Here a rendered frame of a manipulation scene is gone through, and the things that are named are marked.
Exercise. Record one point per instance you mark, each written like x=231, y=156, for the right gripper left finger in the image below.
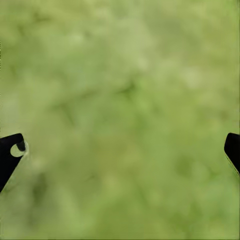
x=12, y=149

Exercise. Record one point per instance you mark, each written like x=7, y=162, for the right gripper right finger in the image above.
x=232, y=149

